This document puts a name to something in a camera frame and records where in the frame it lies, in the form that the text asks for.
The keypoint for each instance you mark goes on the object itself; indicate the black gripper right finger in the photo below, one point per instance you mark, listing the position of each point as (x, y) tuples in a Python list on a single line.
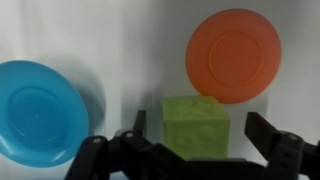
[(264, 136)]

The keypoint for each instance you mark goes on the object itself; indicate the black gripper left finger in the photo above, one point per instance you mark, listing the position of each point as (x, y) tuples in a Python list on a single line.
[(140, 122)]

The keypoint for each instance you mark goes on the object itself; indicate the light green cube block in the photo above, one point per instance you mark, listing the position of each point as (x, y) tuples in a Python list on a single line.
[(196, 127)]

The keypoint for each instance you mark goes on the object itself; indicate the orange plastic plate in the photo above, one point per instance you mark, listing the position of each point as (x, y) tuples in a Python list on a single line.
[(233, 55)]

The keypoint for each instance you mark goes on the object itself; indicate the blue plastic plate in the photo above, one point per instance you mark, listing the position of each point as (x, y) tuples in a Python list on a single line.
[(43, 118)]

